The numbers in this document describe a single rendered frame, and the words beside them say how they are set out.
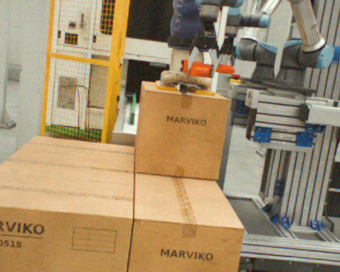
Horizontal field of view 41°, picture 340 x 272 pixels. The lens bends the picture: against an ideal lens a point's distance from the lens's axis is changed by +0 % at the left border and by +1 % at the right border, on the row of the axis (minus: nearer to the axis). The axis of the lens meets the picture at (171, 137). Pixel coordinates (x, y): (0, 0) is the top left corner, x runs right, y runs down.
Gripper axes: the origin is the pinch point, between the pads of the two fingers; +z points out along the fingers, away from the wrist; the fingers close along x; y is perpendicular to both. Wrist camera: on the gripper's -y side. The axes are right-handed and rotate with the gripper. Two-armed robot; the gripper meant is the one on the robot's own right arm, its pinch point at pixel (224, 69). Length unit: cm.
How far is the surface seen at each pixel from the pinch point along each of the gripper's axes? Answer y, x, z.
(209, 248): 118, -18, 63
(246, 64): -871, 215, -13
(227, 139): -65, 23, 53
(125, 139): -8, -54, 51
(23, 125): -79, -132, 62
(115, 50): -84, -70, -2
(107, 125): -84, -70, 56
